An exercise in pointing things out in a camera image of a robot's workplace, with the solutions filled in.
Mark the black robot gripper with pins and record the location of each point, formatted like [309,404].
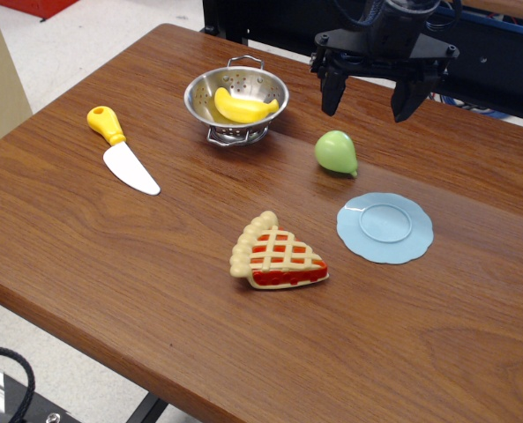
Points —
[390,40]

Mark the yellow toy banana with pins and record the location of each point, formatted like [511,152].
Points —
[241,110]

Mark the small metal colander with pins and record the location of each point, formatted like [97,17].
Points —
[244,77]

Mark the green toy pear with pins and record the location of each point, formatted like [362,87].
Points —
[335,151]

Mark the light blue toy plate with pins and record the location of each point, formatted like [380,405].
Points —
[385,228]

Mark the toy cherry pie slice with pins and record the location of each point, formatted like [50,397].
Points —
[272,258]

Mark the red toolbox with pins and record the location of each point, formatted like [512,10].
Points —
[44,9]

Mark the yellow handled toy knife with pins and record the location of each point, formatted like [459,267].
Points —
[119,158]

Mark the black table leg bracket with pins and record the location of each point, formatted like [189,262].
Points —
[19,404]

